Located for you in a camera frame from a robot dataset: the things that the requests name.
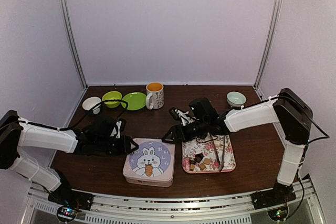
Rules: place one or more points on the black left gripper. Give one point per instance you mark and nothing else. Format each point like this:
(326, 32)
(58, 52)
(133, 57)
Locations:
(125, 147)

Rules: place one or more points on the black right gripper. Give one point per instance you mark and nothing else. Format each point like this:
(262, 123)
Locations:
(175, 131)

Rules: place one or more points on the pink bunny tin lid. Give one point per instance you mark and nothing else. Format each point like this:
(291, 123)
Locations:
(154, 160)

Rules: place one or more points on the pink tin box with dividers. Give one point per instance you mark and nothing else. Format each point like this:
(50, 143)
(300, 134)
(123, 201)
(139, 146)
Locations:
(155, 183)

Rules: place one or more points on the metal tongs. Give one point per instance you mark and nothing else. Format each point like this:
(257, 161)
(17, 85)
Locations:
(219, 146)

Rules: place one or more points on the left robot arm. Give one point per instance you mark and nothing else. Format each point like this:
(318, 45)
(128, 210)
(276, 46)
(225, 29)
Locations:
(17, 133)

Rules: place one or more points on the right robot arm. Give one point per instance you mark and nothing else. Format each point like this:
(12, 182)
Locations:
(284, 113)

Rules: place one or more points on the tan Sweet chocolate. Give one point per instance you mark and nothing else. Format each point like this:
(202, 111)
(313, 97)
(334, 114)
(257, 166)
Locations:
(207, 161)

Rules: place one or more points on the white mug with orange inside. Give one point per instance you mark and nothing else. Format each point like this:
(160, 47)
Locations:
(154, 96)

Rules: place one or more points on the green plate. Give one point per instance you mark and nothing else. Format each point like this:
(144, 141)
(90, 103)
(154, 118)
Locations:
(135, 101)

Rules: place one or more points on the green bowl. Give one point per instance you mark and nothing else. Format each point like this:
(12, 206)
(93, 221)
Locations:
(112, 99)

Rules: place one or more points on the floral pink tray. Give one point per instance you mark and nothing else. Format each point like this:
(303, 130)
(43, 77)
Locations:
(194, 152)

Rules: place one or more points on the white black bowl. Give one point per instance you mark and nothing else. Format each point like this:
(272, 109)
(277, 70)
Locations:
(92, 105)

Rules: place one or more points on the pale blue ceramic bowl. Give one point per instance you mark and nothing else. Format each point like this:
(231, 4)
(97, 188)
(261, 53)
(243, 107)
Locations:
(235, 99)

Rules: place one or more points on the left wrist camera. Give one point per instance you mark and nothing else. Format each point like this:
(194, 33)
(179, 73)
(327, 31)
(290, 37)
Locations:
(118, 128)

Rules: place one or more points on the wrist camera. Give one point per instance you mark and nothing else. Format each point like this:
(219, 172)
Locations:
(181, 116)
(118, 128)

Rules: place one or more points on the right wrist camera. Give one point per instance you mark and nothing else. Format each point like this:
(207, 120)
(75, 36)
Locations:
(181, 116)

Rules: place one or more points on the front aluminium rail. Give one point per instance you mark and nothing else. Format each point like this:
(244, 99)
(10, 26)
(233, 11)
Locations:
(220, 209)

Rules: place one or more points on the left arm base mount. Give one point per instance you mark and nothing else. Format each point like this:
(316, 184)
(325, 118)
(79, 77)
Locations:
(71, 202)

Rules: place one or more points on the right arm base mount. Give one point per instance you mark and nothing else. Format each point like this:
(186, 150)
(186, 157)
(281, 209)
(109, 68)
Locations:
(275, 201)

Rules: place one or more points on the left aluminium frame post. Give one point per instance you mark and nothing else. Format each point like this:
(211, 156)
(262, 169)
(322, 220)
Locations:
(72, 43)

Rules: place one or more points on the aluminium frame post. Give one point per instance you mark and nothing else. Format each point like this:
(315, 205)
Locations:
(269, 40)
(72, 43)

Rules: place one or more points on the right aluminium frame post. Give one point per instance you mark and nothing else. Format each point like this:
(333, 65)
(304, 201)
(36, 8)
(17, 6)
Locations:
(269, 40)

